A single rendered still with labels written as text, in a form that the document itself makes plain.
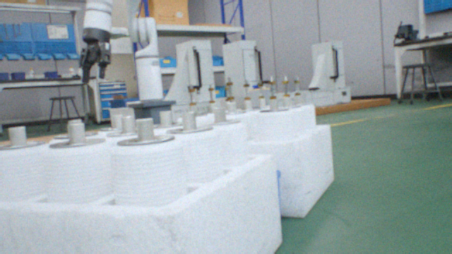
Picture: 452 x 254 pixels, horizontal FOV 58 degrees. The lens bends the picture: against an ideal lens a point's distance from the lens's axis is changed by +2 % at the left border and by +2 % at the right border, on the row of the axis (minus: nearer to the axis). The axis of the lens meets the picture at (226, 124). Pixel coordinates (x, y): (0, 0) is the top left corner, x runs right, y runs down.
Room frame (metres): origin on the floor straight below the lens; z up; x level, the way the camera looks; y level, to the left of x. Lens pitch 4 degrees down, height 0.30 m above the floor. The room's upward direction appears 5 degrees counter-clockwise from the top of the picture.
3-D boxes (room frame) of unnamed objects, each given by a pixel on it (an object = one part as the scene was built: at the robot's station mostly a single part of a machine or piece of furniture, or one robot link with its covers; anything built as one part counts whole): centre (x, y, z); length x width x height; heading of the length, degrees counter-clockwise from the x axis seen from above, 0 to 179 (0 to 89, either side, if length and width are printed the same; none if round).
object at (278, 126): (1.02, -0.12, 0.16); 0.10 x 0.10 x 0.18
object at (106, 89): (6.66, 1.90, 0.35); 0.59 x 0.47 x 0.69; 35
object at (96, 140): (0.58, 0.21, 0.25); 0.08 x 0.08 x 0.01
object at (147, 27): (1.61, 0.29, 0.54); 0.09 x 0.09 x 0.17; 10
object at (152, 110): (1.61, 0.29, 0.15); 0.15 x 0.15 x 0.30; 35
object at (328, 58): (4.42, -0.69, 0.45); 1.51 x 0.57 x 0.74; 125
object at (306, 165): (1.18, -0.07, 0.09); 0.39 x 0.39 x 0.18; 64
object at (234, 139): (0.74, 0.01, 0.16); 0.10 x 0.10 x 0.18
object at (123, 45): (7.35, 1.81, 1.38); 0.49 x 0.02 x 0.35; 125
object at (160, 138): (0.53, 0.11, 0.25); 0.08 x 0.08 x 0.01
